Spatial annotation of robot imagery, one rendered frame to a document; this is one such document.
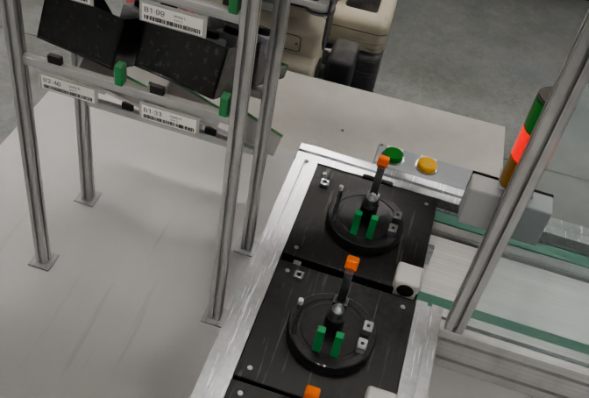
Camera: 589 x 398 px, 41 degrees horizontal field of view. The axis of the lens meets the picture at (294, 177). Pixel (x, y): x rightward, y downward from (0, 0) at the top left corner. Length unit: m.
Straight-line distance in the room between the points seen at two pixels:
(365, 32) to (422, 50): 1.43
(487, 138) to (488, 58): 1.94
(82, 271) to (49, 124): 0.41
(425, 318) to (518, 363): 0.17
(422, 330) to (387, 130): 0.62
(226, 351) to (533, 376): 0.51
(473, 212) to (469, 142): 0.69
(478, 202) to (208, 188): 0.63
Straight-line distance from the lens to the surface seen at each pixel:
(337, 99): 1.86
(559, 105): 1.01
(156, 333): 1.36
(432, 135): 1.83
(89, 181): 1.52
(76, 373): 1.32
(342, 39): 2.31
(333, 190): 1.46
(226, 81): 1.10
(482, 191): 1.14
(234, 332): 1.25
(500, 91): 3.60
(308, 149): 1.55
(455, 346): 1.35
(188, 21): 0.98
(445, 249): 1.50
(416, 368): 1.27
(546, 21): 4.24
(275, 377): 1.20
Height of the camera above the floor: 1.98
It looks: 43 degrees down
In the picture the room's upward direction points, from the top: 11 degrees clockwise
